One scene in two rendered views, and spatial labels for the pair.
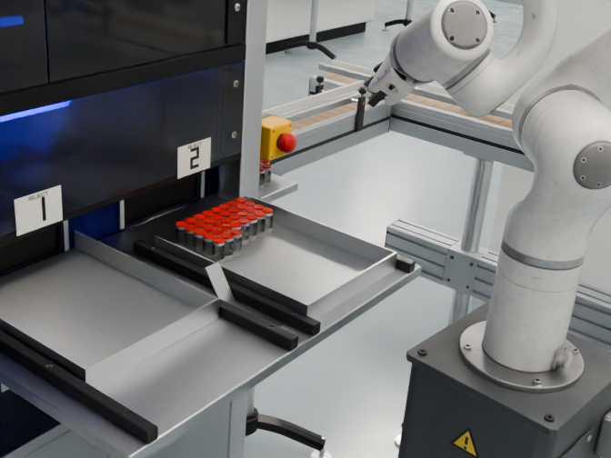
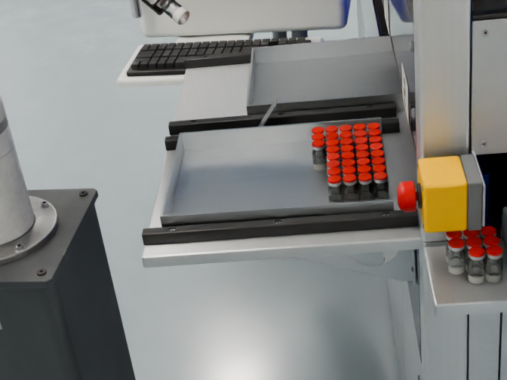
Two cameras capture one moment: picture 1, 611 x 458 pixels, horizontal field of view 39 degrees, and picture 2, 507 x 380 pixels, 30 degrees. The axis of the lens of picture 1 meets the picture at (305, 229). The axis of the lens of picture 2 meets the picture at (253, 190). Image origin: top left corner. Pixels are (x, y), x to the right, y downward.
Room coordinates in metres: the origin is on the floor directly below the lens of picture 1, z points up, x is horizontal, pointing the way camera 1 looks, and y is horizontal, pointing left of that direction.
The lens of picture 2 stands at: (2.44, -0.62, 1.65)
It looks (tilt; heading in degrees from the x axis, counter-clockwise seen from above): 31 degrees down; 151
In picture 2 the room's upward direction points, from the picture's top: 7 degrees counter-clockwise
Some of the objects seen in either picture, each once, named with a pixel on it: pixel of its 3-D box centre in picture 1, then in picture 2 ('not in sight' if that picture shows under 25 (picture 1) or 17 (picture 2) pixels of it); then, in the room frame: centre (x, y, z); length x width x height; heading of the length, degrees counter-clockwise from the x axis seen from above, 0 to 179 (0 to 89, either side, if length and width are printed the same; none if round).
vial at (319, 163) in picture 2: (235, 243); (319, 155); (1.36, 0.12, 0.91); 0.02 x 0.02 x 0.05
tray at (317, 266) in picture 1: (275, 253); (278, 173); (1.34, 0.05, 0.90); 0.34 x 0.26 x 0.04; 54
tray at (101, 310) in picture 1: (80, 300); (340, 75); (1.13, 0.34, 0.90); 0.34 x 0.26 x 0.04; 55
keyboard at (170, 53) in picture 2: not in sight; (219, 55); (0.71, 0.32, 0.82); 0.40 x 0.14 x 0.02; 48
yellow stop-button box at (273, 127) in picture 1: (268, 136); (447, 193); (1.68, 0.09, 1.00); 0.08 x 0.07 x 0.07; 55
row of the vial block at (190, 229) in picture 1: (220, 225); (363, 163); (1.42, 0.16, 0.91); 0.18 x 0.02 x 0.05; 144
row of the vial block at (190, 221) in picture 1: (212, 222); (377, 161); (1.44, 0.17, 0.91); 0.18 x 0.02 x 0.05; 144
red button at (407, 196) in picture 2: (285, 142); (412, 196); (1.65, 0.05, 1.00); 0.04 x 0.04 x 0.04; 55
